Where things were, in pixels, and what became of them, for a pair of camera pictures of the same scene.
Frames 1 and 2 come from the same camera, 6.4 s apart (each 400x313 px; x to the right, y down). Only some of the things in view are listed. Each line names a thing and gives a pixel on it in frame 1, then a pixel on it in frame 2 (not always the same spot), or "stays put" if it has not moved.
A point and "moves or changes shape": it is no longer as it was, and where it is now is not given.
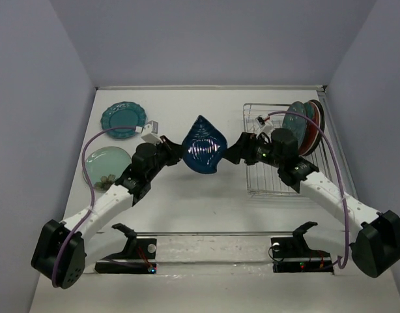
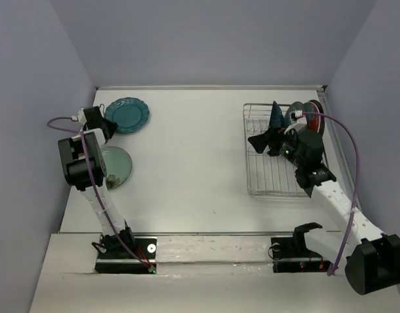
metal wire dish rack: x=264 y=180 stays put
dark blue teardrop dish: x=204 y=145 → x=277 y=117
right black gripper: x=243 y=149 → x=260 y=141
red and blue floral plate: x=313 y=130 stays put
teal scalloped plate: x=124 y=114 moves or changes shape
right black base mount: x=294 y=255 stays put
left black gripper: x=173 y=150 → x=113 y=126
